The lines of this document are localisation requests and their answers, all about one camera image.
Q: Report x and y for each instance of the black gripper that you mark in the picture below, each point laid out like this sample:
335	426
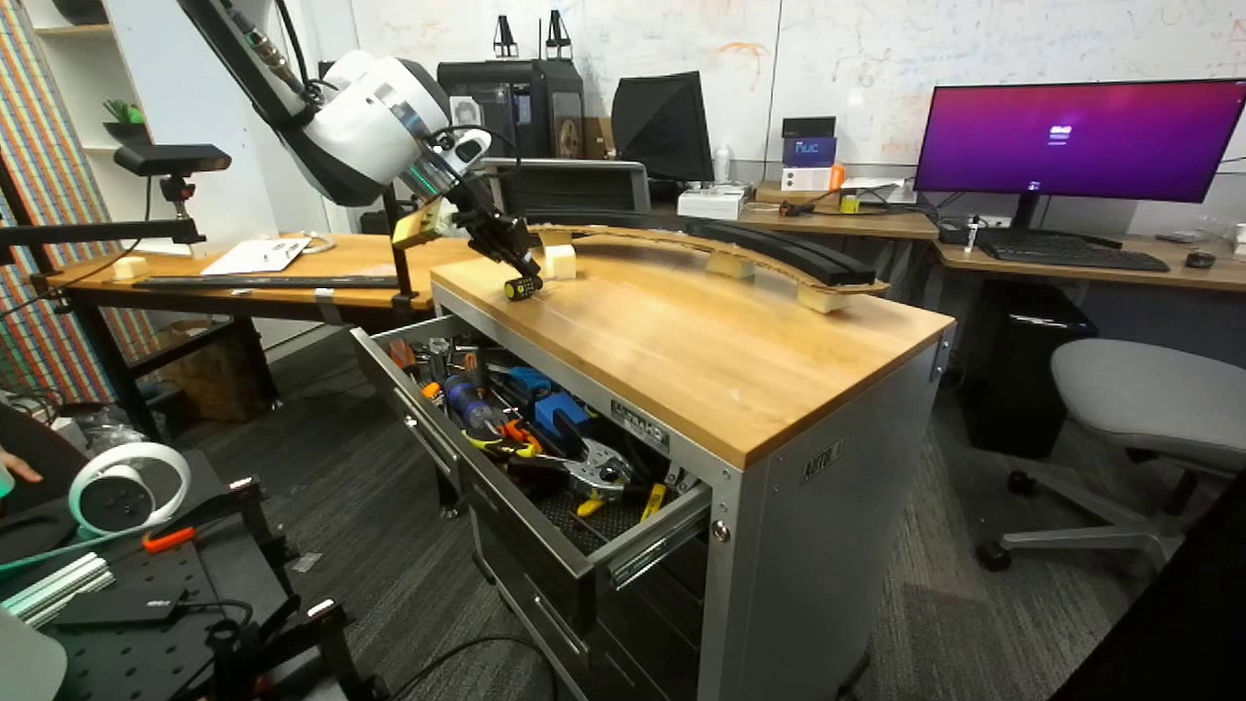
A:
486	229

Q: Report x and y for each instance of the grey metal cabinet drawer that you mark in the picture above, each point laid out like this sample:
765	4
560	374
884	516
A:
644	540

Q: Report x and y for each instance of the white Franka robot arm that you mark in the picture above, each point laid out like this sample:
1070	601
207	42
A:
376	122

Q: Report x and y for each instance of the blue orange screwdriver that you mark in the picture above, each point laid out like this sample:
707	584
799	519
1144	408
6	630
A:
468	408

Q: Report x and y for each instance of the small white block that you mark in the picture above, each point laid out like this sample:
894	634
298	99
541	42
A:
560	258

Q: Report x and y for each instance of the grey-framed dark screen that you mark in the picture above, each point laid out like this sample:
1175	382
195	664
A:
572	190

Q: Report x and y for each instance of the brown desk item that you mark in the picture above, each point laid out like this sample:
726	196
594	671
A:
587	139

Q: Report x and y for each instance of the red brown tool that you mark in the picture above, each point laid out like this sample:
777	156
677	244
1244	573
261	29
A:
403	355

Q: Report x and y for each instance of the small orange item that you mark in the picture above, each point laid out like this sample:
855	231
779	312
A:
429	390

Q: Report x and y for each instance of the black equipment crate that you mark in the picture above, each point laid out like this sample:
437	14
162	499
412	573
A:
531	104

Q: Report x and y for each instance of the white photo card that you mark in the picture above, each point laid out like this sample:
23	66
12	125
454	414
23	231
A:
465	111

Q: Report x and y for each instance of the flat white box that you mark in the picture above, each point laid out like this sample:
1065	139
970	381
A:
709	204

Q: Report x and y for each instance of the black tilted screen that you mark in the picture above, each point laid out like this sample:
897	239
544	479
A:
665	122

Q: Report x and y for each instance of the silver cutter head tool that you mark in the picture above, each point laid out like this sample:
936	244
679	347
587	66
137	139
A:
605	466

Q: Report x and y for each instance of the white paper booklet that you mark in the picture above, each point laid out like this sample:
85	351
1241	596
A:
259	256

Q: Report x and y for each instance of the curved black strip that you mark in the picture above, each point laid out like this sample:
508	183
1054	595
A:
803	256

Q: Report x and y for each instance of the curved tan wooden strip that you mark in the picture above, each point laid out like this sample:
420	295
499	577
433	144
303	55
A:
803	295

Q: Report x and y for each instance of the blue and white box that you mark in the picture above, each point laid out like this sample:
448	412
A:
807	152

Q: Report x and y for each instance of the long wooden desk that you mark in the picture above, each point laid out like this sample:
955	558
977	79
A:
831	223

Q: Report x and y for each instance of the brown cardboard box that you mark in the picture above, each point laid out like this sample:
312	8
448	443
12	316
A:
215	374

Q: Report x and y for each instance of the yellow green desk item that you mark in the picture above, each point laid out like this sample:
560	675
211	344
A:
851	204

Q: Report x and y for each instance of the wooden desk with black legs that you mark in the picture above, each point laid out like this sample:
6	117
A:
171	295

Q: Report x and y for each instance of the grey wood-topped tool cabinet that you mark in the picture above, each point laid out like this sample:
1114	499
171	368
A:
779	558

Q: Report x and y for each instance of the small white roll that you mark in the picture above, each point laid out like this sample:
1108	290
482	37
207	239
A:
130	270

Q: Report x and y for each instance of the small green object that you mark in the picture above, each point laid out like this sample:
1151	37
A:
128	113

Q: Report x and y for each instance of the black horizontal boom bar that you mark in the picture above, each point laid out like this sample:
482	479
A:
101	235

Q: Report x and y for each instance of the white power strip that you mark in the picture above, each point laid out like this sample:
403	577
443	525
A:
990	223

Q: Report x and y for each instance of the white teal tape roll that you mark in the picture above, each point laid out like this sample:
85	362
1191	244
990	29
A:
89	475

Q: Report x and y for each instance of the white shelf unit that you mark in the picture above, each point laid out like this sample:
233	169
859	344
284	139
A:
81	79

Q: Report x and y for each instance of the striped fabric panel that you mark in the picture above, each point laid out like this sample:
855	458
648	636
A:
32	258

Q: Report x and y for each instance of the black computer tower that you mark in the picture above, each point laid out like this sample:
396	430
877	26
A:
1025	371

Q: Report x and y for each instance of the black keyboard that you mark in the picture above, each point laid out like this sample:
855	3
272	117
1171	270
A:
1065	249

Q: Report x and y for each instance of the black perforated board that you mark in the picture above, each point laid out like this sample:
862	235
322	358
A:
130	636

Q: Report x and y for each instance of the silver metal bar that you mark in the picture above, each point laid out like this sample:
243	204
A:
59	584

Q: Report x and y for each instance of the purple screen computer monitor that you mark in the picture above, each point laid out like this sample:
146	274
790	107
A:
1077	139

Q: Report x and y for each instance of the pale round object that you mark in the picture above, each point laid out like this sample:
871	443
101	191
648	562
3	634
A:
25	664

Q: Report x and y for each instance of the grey office chair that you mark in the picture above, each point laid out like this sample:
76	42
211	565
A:
1151	395

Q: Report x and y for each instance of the wooden computer desk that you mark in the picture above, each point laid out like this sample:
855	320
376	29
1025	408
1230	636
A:
1171	278

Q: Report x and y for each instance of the black computer mouse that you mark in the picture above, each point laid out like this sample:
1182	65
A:
1197	258

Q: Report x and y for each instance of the large dark foreground object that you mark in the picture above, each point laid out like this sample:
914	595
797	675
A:
1171	626

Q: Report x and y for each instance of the black camera on mount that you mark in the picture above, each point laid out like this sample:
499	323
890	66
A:
171	156

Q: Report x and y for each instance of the black clamp frame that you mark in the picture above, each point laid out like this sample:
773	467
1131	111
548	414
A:
278	636

